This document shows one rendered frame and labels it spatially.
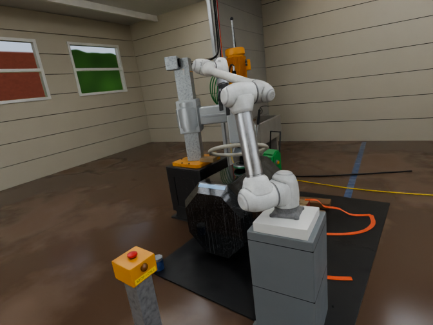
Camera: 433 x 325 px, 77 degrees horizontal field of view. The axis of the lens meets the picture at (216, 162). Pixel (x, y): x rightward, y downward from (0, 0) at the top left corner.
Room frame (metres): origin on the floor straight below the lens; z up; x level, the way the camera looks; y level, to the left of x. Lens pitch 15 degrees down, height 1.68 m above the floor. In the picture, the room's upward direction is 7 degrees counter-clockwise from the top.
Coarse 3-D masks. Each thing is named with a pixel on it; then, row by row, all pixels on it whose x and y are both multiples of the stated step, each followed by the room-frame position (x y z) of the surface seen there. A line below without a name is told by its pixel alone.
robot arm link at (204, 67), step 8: (192, 64) 2.11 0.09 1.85; (200, 64) 2.05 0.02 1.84; (208, 64) 2.04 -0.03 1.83; (200, 72) 2.07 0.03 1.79; (208, 72) 2.01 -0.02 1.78; (216, 72) 1.96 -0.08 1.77; (224, 72) 1.94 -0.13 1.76; (232, 80) 1.91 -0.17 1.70; (240, 80) 1.87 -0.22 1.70; (248, 80) 1.81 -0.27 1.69
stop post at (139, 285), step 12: (144, 252) 0.97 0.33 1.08; (120, 264) 0.91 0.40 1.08; (132, 264) 0.90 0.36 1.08; (156, 264) 0.95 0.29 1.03; (120, 276) 0.91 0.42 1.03; (132, 276) 0.87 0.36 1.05; (144, 276) 0.90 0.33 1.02; (132, 288) 0.91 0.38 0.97; (144, 288) 0.92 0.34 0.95; (132, 300) 0.92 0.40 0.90; (144, 300) 0.91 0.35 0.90; (156, 300) 0.95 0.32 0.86; (132, 312) 0.93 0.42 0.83; (144, 312) 0.90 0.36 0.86; (156, 312) 0.94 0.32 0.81; (144, 324) 0.89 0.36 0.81; (156, 324) 0.93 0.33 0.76
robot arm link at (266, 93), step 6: (258, 84) 1.63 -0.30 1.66; (264, 84) 1.65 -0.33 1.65; (258, 90) 1.61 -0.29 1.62; (264, 90) 1.61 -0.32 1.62; (270, 90) 1.61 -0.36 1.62; (258, 96) 1.62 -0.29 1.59; (264, 96) 1.61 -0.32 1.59; (270, 96) 1.62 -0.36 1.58; (258, 102) 1.65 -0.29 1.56; (264, 102) 1.64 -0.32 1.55
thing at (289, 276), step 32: (320, 224) 1.49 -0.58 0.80; (256, 256) 1.49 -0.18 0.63; (288, 256) 1.38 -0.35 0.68; (320, 256) 1.46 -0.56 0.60; (256, 288) 1.50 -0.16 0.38; (288, 288) 1.39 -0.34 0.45; (320, 288) 1.44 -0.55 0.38; (256, 320) 1.52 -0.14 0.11; (288, 320) 1.40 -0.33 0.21; (320, 320) 1.42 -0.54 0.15
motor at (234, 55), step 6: (228, 48) 3.40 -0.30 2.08; (234, 48) 3.35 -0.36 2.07; (240, 48) 3.37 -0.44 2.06; (228, 54) 3.39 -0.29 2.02; (234, 54) 3.37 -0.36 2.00; (240, 54) 3.38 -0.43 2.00; (228, 60) 3.40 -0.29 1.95; (234, 60) 3.37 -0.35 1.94; (240, 60) 3.37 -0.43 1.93; (246, 60) 3.38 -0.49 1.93; (228, 66) 3.41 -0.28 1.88; (240, 66) 3.35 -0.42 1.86; (246, 66) 3.42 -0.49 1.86; (240, 72) 3.36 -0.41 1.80; (246, 72) 3.42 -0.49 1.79
